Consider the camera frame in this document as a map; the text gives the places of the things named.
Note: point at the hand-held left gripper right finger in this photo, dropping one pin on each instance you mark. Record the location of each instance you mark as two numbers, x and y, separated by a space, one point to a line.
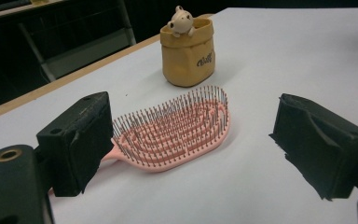
320 149

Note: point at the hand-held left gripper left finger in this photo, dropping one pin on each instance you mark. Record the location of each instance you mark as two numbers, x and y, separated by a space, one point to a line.
74 143

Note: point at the brown cup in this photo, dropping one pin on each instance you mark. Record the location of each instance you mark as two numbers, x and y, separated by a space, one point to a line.
186 59

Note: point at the grey metal table frame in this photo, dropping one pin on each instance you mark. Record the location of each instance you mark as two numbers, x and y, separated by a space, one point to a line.
84 54

